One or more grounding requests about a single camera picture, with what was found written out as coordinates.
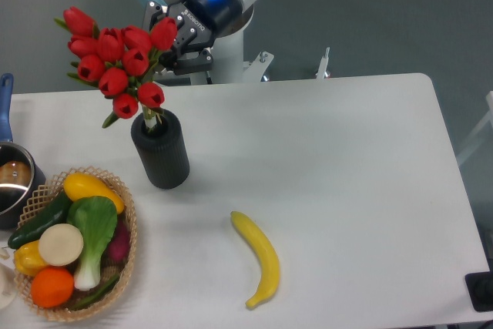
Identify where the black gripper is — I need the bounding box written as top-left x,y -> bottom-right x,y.
142,0 -> 243,76

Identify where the red tulip bouquet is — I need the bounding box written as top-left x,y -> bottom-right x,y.
55,6 -> 178,133

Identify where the dark grey ribbed vase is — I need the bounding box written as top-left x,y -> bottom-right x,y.
131,109 -> 190,190

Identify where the yellow squash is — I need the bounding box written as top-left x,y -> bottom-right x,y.
63,173 -> 125,214

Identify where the green bok choy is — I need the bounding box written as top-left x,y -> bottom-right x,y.
67,196 -> 118,291

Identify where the yellow banana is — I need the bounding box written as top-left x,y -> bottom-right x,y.
230,211 -> 280,310

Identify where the woven wicker basket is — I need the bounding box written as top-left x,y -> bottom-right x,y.
15,166 -> 138,323

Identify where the green cucumber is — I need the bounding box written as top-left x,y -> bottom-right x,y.
8,190 -> 72,250

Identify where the purple sweet potato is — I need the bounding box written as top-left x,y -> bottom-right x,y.
106,219 -> 130,263

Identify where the cream round bun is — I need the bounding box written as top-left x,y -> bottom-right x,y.
39,223 -> 84,267

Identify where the green chili pepper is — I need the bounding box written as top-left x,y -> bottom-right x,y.
69,274 -> 120,311

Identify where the yellow bell pepper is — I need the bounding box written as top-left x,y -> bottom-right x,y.
14,240 -> 49,277

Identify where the orange fruit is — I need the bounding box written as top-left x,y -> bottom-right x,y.
30,267 -> 74,308

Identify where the black device at edge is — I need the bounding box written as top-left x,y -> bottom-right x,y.
464,271 -> 493,312

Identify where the blue handled saucepan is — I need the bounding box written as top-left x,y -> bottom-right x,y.
1,73 -> 45,230

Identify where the white frame at right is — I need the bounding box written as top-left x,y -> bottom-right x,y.
456,91 -> 492,166

